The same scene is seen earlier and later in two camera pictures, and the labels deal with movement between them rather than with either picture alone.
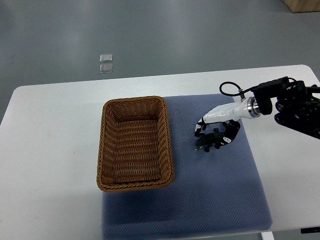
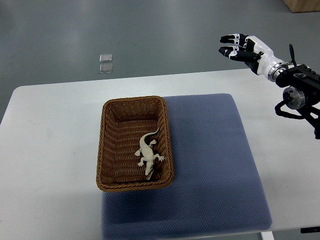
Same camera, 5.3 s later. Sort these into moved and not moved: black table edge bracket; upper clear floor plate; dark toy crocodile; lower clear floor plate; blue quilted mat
Moved: dark toy crocodile
Not moved: black table edge bracket; upper clear floor plate; lower clear floor plate; blue quilted mat
